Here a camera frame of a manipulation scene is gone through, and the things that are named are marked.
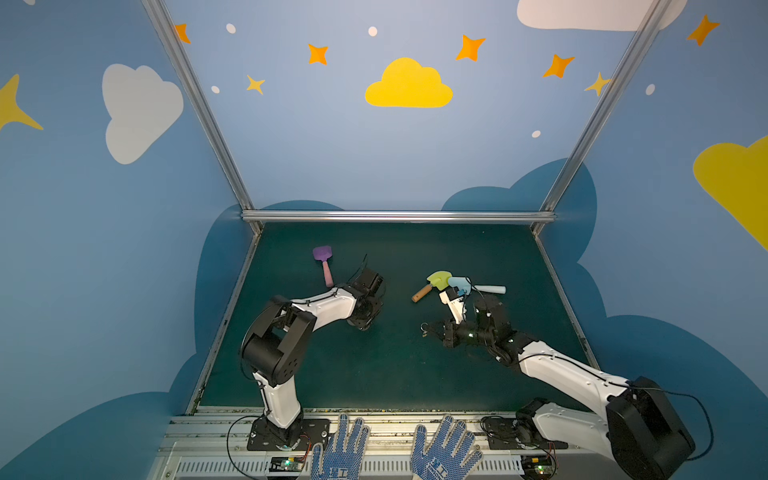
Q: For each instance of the left controller board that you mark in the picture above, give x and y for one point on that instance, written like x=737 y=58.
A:
x=287 y=465

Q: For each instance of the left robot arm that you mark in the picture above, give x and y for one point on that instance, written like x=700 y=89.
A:
x=275 y=346

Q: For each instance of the aluminium frame right post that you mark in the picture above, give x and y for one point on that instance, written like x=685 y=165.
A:
x=637 y=49

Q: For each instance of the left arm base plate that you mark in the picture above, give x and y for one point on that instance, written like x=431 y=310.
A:
x=300 y=435

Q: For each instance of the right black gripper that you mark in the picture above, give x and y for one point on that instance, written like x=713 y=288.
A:
x=455 y=332

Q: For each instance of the aluminium frame post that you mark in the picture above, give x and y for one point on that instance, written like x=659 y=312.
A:
x=161 y=21
x=637 y=49

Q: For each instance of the aluminium frame rear bar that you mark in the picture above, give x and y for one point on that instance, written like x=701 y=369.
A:
x=441 y=217

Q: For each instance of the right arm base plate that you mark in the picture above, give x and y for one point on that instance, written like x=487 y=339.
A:
x=509 y=433

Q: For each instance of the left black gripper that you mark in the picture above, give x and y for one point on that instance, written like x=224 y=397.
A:
x=365 y=312

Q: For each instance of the controller board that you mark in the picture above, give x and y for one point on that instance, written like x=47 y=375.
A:
x=538 y=467
x=287 y=465

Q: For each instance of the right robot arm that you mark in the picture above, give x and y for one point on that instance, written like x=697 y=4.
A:
x=631 y=422

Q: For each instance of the right controller board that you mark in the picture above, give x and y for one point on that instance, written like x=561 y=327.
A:
x=538 y=467

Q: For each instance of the blue dotted work glove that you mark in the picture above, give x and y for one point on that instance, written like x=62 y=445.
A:
x=452 y=453
x=343 y=457

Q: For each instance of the purple pink toy spatula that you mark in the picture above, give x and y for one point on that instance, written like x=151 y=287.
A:
x=323 y=254

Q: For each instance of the aluminium frame left post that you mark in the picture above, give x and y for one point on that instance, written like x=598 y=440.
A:
x=161 y=21

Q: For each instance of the light blue toy shovel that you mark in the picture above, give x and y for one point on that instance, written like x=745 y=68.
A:
x=464 y=286

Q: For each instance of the right blue dotted work glove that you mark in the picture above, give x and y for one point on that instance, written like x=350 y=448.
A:
x=452 y=453

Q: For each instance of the green toy shovel wooden handle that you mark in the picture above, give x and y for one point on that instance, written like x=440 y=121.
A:
x=438 y=280

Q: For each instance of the left blue dotted work glove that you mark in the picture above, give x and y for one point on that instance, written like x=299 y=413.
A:
x=343 y=457

